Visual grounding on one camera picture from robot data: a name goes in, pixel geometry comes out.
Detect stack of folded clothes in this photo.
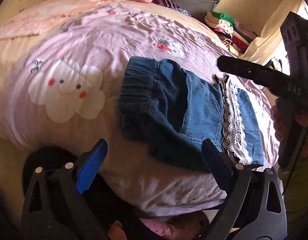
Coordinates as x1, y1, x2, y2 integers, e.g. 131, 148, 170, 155
204, 11, 258, 57

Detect right hand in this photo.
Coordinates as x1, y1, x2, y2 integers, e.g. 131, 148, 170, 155
270, 103, 308, 160

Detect peach floral bed sheet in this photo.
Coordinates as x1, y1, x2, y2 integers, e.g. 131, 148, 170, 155
0, 0, 120, 40

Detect purple striped pillow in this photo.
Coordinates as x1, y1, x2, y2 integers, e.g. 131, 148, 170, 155
152, 0, 180, 9

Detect cream curtain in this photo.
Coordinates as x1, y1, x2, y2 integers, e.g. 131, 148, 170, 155
241, 0, 308, 65

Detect pink cloud-print quilt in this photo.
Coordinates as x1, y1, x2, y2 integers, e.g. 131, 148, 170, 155
2, 2, 281, 217

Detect blue denim pants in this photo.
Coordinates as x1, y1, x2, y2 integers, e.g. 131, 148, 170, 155
117, 56, 264, 173

